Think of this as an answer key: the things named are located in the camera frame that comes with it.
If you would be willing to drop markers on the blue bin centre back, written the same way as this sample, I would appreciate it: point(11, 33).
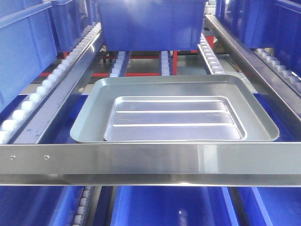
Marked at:
point(151, 25)

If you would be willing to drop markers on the ribbed silver tray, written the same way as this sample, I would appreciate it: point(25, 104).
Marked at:
point(174, 118)

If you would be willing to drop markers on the white roller rail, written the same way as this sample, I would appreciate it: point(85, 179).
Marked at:
point(211, 62)
point(34, 100)
point(289, 77)

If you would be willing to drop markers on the blue bin lower centre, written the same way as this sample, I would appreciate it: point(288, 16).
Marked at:
point(173, 206)

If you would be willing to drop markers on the large grey tray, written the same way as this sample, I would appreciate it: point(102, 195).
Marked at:
point(91, 122)

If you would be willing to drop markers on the steel front shelf beam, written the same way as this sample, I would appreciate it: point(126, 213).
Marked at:
point(264, 164)

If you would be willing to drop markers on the blue bin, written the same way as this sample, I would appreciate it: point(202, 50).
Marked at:
point(173, 206)
point(151, 25)

